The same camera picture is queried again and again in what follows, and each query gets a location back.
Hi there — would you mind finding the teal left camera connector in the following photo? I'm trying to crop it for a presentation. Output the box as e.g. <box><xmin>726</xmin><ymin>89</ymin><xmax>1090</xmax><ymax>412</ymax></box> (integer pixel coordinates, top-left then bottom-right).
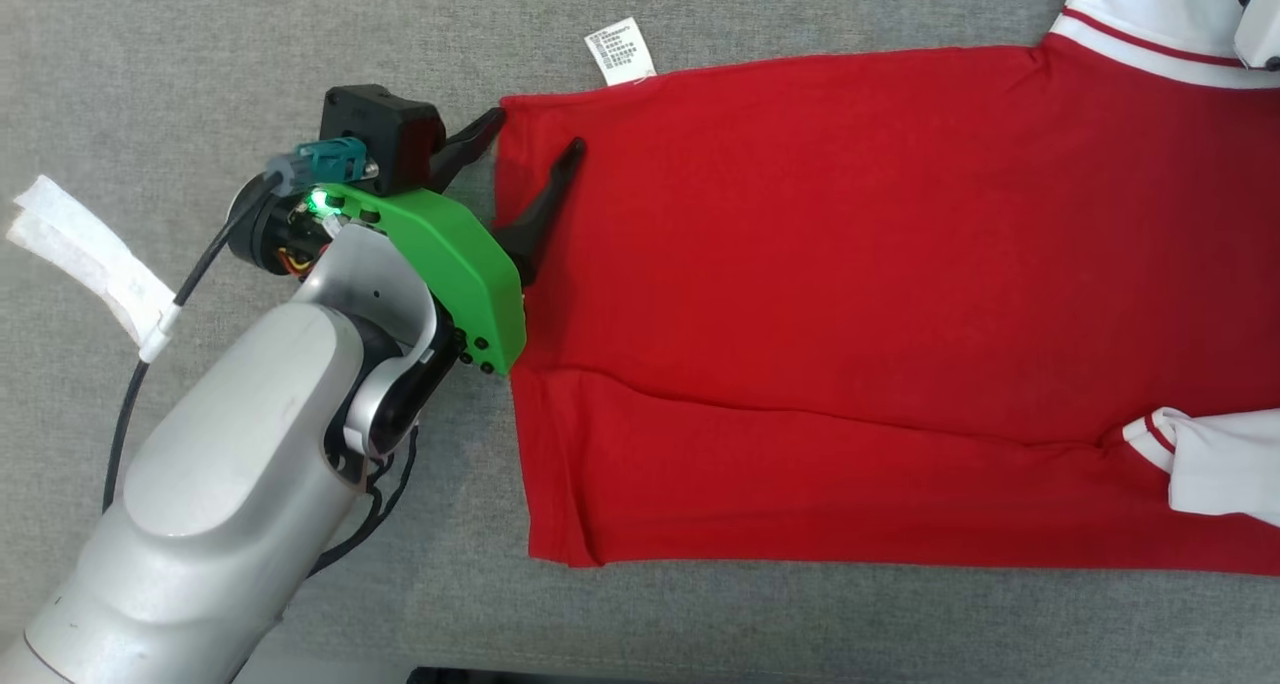
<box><xmin>263</xmin><ymin>136</ymin><xmax>379</xmax><ymax>189</ymax></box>

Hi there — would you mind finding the red shirt with white sleeves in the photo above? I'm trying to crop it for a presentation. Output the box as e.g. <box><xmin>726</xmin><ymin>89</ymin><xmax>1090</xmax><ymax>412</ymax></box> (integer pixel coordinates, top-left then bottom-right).
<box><xmin>494</xmin><ymin>0</ymin><xmax>1280</xmax><ymax>577</ymax></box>

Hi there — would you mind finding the white velcro strap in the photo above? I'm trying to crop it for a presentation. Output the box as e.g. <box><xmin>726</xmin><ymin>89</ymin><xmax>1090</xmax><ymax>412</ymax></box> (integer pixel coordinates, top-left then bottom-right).
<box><xmin>5</xmin><ymin>174</ymin><xmax>179</xmax><ymax>365</ymax></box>

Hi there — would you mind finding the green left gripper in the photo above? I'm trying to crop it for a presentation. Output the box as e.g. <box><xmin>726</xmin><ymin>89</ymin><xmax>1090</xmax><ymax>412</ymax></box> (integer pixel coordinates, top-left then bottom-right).
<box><xmin>227</xmin><ymin>106</ymin><xmax>589</xmax><ymax>378</ymax></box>

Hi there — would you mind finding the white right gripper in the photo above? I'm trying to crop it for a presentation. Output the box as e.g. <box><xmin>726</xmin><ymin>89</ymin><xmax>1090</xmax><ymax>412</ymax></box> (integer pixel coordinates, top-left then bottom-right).
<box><xmin>1232</xmin><ymin>0</ymin><xmax>1280</xmax><ymax>73</ymax></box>

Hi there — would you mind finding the black camera cable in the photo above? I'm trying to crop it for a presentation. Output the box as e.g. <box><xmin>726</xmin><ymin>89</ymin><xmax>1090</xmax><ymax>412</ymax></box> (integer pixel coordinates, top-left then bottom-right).
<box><xmin>103</xmin><ymin>169</ymin><xmax>286</xmax><ymax>515</ymax></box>

